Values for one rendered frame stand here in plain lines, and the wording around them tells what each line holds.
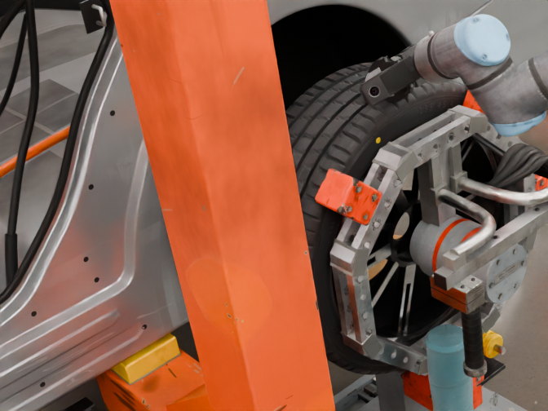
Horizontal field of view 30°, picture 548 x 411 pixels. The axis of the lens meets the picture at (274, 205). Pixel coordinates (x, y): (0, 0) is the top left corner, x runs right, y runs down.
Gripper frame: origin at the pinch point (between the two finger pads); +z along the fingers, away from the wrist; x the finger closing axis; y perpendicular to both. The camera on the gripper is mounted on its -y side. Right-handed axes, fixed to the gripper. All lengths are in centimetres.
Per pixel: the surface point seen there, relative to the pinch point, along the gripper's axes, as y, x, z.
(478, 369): -18, -54, -14
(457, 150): 5.4, -18.9, -9.0
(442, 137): 2.7, -14.8, -10.6
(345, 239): -22.3, -22.0, -1.8
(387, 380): -9, -66, 40
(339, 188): -22.1, -11.9, -9.2
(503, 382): 40, -102, 71
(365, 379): 9, -81, 87
